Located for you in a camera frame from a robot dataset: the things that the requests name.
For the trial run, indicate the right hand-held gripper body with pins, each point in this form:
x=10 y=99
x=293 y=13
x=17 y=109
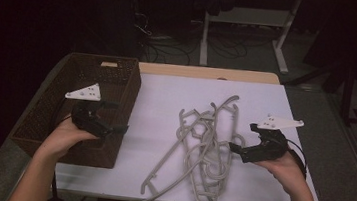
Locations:
x=270 y=148

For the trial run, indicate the brown woven basket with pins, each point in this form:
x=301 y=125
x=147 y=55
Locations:
x=121 y=84

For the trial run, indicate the person's left hand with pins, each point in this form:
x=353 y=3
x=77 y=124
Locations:
x=62 y=138

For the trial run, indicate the white table cover sheet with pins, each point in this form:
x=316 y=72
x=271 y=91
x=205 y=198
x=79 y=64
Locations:
x=167 y=92

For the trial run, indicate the black metal stand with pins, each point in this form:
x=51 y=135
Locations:
x=347 y=98

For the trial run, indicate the person's right hand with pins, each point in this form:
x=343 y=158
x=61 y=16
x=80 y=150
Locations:
x=286 y=172

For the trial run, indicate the white desk frame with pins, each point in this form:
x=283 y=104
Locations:
x=252 y=16

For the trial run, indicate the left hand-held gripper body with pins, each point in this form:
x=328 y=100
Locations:
x=85 y=119

